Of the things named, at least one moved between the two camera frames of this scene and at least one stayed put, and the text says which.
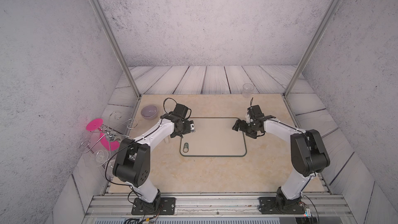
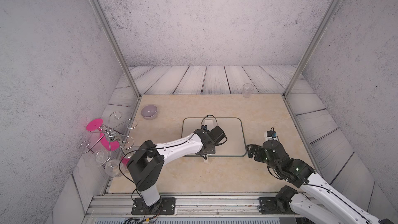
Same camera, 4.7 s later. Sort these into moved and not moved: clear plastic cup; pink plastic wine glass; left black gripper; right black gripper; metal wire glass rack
Moved: right black gripper; left black gripper
Not moved: pink plastic wine glass; metal wire glass rack; clear plastic cup
